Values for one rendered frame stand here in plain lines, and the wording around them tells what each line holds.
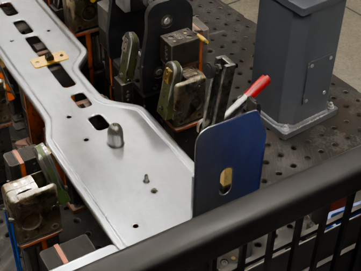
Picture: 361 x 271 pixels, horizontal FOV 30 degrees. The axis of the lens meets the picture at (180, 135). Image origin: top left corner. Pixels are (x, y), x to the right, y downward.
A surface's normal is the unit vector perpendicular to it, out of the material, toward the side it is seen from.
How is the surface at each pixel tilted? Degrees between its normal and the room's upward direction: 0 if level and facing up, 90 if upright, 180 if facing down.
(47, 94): 0
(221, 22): 0
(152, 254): 0
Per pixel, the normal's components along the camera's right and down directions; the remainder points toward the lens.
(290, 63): -0.16, 0.63
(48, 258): 0.01, -0.76
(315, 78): 0.58, 0.53
